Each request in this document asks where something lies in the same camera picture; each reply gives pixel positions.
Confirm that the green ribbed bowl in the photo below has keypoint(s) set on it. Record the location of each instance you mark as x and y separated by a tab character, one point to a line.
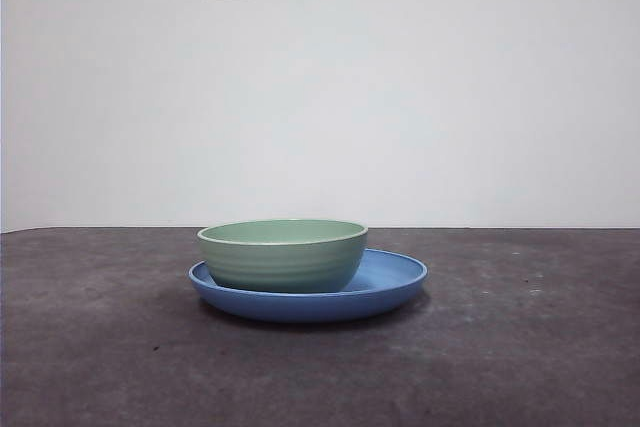
282	262

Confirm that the blue round plate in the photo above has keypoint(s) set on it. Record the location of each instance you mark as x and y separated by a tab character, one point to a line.
310	307

